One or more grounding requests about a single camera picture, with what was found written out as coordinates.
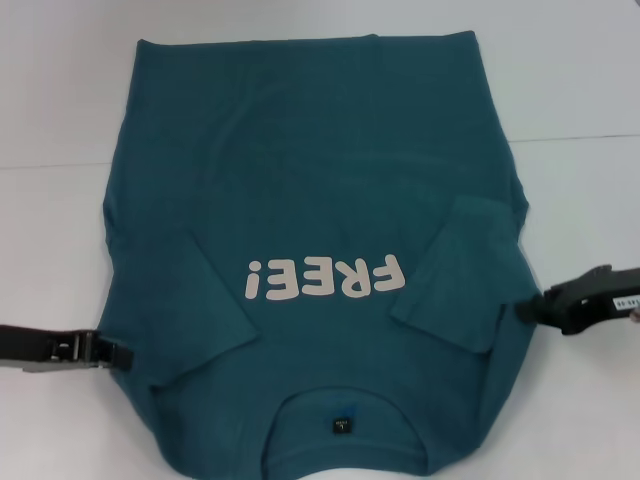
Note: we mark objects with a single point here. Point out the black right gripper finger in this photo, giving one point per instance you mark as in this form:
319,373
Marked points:
535,310

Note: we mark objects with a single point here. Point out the teal t-shirt with FREE print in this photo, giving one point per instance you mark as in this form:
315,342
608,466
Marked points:
320,200

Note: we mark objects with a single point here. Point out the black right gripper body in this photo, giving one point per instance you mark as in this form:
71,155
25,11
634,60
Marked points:
595,302

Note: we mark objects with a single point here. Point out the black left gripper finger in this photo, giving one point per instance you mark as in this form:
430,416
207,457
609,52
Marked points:
112,356

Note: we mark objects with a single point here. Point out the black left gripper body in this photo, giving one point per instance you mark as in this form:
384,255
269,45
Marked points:
40,347

